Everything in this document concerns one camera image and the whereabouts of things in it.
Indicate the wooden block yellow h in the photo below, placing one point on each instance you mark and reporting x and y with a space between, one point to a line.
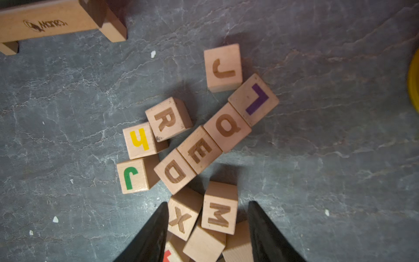
141 141

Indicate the yellow pen cup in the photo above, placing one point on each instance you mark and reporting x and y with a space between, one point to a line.
413 81

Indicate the wooden block purple L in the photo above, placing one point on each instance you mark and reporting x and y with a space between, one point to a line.
253 100

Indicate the wooden block red letter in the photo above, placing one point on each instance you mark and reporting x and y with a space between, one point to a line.
174 249

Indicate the plain wooden block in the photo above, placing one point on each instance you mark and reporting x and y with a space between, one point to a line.
205 245
239 246

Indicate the wooden block letter R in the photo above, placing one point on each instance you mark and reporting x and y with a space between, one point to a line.
168 119

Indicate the wooden block letter M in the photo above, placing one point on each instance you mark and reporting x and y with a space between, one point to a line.
220 207

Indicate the wooden block brown J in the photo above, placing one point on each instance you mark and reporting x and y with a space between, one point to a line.
223 68

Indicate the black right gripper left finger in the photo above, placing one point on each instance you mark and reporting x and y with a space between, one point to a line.
149 243

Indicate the wooden block letter X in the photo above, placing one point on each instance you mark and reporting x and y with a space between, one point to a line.
184 208

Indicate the wooden block green J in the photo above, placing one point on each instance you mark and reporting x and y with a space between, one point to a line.
138 175

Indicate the wooden block letter E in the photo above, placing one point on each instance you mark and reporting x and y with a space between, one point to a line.
199 150

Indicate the wooden block letter D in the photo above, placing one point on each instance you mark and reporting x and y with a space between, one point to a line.
174 171

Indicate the wooden block letter Q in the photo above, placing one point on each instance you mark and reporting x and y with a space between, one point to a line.
227 128

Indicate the plain wooden block right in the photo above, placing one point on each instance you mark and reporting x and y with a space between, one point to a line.
239 246

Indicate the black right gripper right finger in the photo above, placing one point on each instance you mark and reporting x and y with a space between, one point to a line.
268 243

